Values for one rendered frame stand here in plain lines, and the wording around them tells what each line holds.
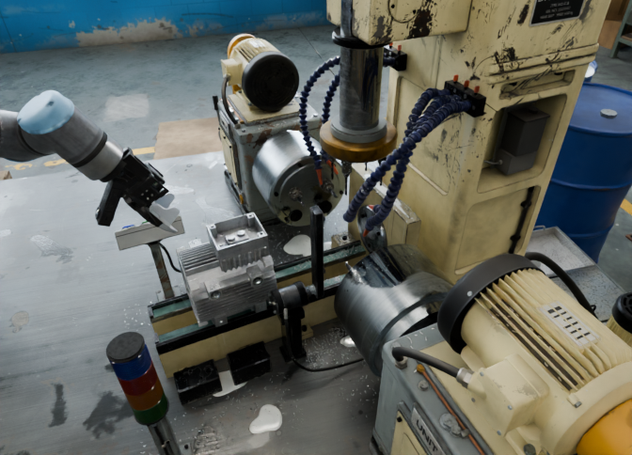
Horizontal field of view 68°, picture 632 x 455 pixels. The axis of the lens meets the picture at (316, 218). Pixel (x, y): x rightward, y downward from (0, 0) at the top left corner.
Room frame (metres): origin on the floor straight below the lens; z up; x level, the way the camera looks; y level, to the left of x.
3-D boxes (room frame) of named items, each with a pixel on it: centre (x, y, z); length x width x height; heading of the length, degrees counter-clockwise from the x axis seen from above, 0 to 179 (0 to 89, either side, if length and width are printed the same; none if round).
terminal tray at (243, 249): (0.86, 0.19, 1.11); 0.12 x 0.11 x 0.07; 115
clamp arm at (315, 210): (0.80, 0.00, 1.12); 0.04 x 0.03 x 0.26; 113
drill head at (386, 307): (0.67, -0.20, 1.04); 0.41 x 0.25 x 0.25; 23
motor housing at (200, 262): (0.85, 0.22, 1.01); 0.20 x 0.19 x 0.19; 115
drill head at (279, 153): (1.30, 0.07, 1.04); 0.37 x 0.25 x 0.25; 23
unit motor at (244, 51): (1.54, 0.21, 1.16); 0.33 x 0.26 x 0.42; 23
